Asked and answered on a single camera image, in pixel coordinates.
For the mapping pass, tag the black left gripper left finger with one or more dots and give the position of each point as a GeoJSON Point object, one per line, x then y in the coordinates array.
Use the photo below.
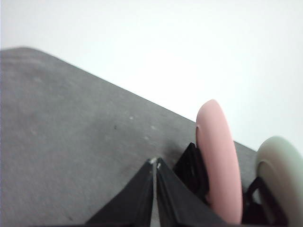
{"type": "Point", "coordinates": [132, 203]}

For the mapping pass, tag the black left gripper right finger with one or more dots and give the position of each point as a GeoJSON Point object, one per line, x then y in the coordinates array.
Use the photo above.
{"type": "Point", "coordinates": [180, 205]}

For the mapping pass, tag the pink round plate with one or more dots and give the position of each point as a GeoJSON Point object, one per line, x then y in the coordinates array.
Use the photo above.
{"type": "Point", "coordinates": [220, 160]}

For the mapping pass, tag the pale green round plate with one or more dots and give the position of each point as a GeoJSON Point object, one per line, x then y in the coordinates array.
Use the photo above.
{"type": "Point", "coordinates": [281, 156]}

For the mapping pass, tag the black plastic plate rack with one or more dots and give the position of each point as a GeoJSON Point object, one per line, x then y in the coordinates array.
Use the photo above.
{"type": "Point", "coordinates": [189, 165]}

